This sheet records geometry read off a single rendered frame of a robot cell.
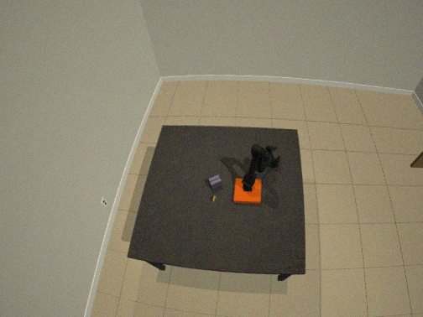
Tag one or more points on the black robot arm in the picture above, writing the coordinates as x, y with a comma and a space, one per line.
259, 161

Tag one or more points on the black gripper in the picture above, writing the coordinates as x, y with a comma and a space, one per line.
275, 164

